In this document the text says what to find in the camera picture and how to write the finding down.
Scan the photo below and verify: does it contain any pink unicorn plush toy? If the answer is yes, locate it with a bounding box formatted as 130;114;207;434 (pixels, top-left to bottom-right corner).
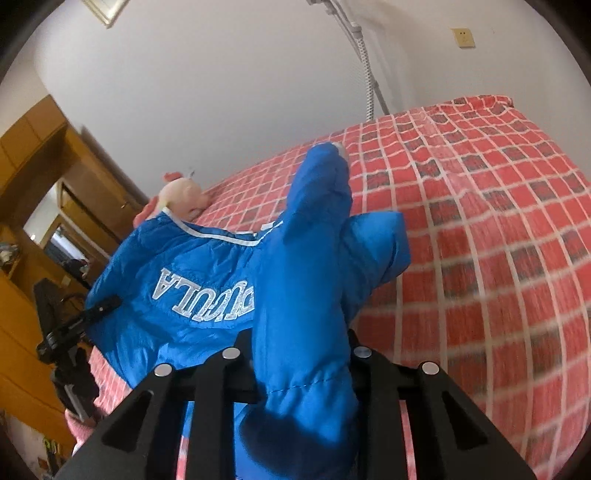
132;172;211;228

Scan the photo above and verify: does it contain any red plaid bed sheet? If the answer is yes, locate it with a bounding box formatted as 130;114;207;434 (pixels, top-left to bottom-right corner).
64;94;591;480

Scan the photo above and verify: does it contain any grey metal crutch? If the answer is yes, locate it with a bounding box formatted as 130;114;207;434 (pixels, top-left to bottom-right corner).
308;0;390;122

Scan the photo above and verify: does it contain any wooden wardrobe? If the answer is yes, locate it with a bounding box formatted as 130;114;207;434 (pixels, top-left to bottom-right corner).
1;95;143;453

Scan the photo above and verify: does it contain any yellowed wall socket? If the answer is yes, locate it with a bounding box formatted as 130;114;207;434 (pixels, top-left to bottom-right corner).
452;28;476;49

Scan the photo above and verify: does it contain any picture frame on wall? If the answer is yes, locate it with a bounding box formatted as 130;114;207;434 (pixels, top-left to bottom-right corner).
83;0;128;28

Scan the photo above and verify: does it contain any blue down jacket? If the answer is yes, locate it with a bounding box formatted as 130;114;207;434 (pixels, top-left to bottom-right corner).
88;143;411;479

